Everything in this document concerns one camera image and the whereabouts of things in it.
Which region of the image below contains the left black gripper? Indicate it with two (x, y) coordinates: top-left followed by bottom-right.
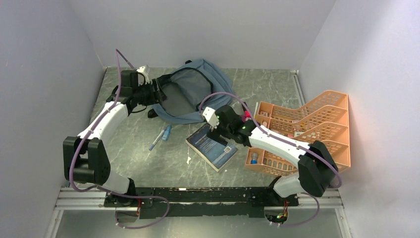
(133, 78), (168, 106)

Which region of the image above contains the blue-grey backpack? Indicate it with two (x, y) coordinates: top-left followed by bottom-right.
(148, 59), (233, 124)

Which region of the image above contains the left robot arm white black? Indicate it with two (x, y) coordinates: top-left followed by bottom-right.
(63, 65), (166, 206)

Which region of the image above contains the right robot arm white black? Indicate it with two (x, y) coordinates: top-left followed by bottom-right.
(202, 105), (338, 205)

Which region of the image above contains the dark blue book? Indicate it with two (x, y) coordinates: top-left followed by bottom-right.
(186, 124), (238, 172)

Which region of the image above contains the blue pen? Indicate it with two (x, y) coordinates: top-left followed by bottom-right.
(149, 130), (165, 151)

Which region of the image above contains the blue-capped item in organizer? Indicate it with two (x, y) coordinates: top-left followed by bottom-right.
(250, 153), (259, 164)

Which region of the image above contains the yellow pen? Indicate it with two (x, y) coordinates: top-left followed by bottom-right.
(254, 102), (259, 119)

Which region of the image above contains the orange plastic desk organizer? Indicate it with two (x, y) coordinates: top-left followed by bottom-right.
(256, 90), (351, 172)

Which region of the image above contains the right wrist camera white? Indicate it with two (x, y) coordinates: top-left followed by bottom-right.
(202, 107), (220, 130)

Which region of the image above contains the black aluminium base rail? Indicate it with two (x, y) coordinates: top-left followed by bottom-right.
(55, 186), (344, 219)

